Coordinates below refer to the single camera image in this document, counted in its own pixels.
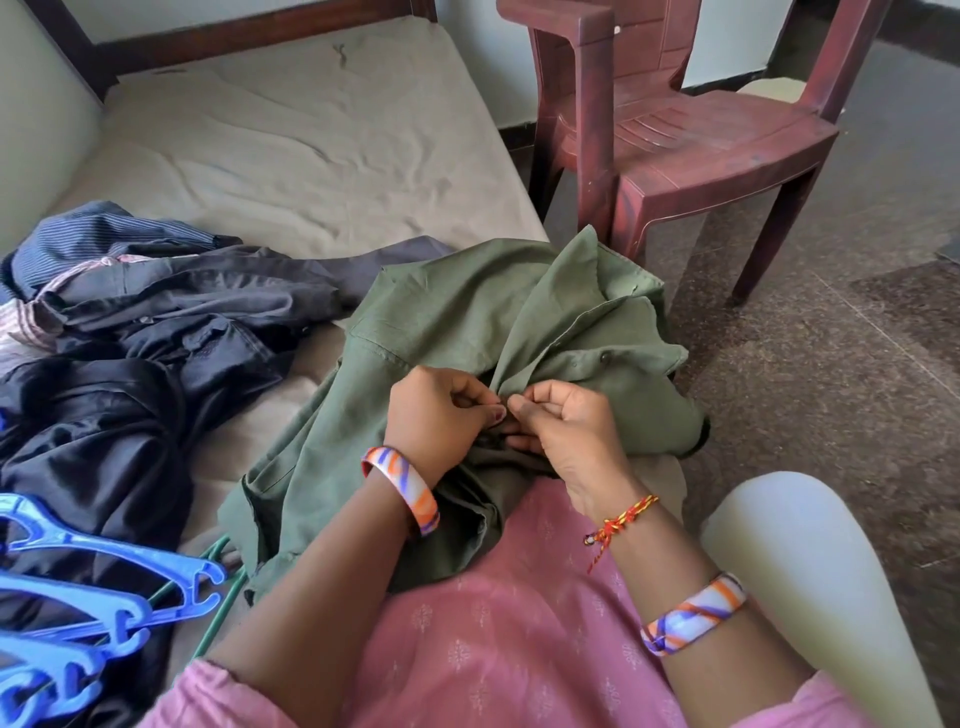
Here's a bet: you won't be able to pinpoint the person's right hand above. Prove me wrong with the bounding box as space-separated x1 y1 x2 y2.
501 378 648 525

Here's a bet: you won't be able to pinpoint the person's left hand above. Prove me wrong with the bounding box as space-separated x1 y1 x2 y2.
381 364 510 491

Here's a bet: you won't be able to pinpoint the olive green button shirt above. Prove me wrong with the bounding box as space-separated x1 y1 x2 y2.
216 225 716 605

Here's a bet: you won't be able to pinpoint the grey button shirt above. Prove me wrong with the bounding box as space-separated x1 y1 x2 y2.
36 235 461 356

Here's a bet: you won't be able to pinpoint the pile of blue hangers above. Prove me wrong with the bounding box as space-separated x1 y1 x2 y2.
0 492 231 728

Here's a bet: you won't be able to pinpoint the blue striped shirt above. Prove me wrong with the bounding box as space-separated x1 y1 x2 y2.
0 201 243 303

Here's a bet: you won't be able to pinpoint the pink floral striped garment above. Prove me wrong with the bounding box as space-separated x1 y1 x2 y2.
0 252 155 356

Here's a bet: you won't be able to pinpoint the person's left forearm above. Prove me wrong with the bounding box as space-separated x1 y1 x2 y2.
207 472 429 728

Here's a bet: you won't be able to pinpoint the person's right forearm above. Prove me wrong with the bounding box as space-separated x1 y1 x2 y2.
600 502 821 728

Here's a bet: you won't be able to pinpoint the bed with beige sheet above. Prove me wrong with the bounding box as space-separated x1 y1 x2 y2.
49 15 695 728

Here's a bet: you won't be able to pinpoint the dark wooden bed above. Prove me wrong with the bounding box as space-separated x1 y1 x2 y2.
0 0 695 728

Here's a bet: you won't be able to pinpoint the striped orange purple bangle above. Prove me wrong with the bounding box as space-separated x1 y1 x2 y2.
358 444 444 539

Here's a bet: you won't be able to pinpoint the striped white purple bangle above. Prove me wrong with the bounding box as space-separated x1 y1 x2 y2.
637 570 750 660

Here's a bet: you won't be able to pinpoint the white trousers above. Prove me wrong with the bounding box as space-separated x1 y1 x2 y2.
696 471 948 728

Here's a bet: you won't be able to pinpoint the maroon plastic chair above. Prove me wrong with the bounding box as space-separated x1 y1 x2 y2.
493 0 896 311

